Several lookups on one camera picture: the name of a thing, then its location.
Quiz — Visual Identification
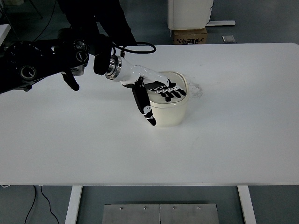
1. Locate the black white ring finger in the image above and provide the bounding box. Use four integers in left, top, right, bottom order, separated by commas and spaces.
169, 87, 184, 97

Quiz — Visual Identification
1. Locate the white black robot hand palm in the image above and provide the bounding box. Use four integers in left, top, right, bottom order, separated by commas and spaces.
105, 56, 171, 90

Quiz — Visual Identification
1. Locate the person in black trousers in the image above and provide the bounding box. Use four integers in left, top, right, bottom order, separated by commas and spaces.
58, 0, 136, 46

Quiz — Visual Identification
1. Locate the white table foot bar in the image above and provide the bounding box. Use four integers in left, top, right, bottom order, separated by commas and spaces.
206, 20, 236, 26

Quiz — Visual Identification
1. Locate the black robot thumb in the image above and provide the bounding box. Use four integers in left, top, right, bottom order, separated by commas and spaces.
132, 79, 156, 126

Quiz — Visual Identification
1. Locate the black floor cable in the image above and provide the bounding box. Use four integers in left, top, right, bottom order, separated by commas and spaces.
24, 186, 60, 224

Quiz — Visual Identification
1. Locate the white table leg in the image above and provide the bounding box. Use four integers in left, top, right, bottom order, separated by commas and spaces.
237, 185, 257, 224
65, 186, 83, 224

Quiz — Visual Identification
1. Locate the white table leg right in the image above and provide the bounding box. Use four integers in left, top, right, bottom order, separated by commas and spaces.
237, 185, 257, 224

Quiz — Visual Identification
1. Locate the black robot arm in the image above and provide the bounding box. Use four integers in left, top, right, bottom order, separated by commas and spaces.
0, 28, 187, 126

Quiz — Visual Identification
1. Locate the grey metal floor plate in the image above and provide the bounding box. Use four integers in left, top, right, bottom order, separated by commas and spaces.
102, 203, 219, 224

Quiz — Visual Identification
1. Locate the white table leg left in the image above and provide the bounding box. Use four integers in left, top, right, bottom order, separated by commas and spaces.
65, 186, 83, 224

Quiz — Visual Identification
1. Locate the small grey floor plate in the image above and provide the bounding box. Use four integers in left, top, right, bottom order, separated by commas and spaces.
222, 35, 235, 43

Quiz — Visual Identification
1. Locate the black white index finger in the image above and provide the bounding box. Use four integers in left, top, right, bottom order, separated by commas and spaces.
161, 92, 173, 102

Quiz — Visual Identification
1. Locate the white cabinet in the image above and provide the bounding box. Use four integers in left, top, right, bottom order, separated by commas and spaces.
168, 0, 214, 30

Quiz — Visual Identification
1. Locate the brown cardboard box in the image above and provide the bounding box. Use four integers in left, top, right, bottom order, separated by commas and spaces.
171, 28, 207, 45

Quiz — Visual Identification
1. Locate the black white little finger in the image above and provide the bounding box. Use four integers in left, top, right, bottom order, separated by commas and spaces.
169, 81, 186, 95

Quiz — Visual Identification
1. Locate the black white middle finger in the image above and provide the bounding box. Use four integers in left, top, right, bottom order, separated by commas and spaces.
166, 90, 179, 98

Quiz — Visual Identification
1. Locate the cream plastic trash can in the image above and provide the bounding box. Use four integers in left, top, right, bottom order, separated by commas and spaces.
148, 71, 189, 127

